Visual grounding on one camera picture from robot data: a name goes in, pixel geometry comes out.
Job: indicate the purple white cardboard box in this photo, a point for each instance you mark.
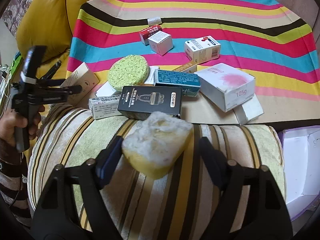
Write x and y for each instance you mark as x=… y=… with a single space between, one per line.
x=297 y=160

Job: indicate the red white box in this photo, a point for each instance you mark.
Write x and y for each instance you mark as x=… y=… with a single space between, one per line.
x=147 y=33

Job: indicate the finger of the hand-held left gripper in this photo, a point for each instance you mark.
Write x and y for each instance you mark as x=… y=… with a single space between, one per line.
x=72 y=89
x=52 y=81

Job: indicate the yellow leather sofa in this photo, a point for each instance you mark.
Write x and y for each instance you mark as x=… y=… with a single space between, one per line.
x=45 y=17

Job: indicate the teal box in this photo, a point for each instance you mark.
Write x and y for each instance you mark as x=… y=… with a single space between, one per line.
x=175 y=80

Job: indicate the colourful striped cloth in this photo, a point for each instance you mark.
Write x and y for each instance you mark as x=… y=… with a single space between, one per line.
x=225 y=30

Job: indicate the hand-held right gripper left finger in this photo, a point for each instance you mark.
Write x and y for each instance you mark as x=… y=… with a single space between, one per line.
x=107 y=165

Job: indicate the white cube box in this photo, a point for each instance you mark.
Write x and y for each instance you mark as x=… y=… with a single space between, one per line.
x=160 y=43

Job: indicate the person's left forearm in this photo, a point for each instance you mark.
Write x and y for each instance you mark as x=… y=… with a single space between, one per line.
x=8 y=175

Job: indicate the black box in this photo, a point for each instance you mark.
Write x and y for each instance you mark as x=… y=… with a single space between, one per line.
x=150 y=102

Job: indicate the white medicine box blue label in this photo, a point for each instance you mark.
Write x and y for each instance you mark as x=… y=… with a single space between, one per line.
x=202 y=50

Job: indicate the yellow white sponge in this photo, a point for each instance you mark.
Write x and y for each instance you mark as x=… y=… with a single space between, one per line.
x=155 y=145

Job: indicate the round green sponge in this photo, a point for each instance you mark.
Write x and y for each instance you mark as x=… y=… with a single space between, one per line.
x=128 y=71

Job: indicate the person's left hand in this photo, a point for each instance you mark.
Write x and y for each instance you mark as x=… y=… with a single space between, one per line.
x=10 y=122

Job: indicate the beige tall box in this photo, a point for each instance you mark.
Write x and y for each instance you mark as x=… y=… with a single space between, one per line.
x=82 y=76

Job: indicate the small silver packet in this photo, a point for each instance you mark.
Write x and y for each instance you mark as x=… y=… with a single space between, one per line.
x=153 y=21

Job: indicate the patterned brown cloth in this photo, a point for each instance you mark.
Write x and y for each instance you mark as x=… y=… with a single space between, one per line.
x=22 y=2

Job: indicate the long gold box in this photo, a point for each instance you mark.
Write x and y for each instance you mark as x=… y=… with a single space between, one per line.
x=187 y=67

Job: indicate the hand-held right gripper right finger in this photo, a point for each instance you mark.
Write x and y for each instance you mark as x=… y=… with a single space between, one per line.
x=208 y=156

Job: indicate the long white grey box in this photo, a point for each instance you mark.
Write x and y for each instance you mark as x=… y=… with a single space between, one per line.
x=105 y=107

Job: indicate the green beige striped cushion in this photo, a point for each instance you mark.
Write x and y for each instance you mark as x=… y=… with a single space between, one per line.
x=75 y=135

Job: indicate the white box printed text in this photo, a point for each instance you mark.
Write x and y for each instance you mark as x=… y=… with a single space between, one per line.
x=153 y=76

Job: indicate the plain white flat box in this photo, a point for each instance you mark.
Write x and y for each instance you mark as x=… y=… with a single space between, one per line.
x=250 y=111

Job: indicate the white box pink print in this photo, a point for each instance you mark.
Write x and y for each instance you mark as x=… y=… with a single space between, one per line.
x=225 y=85

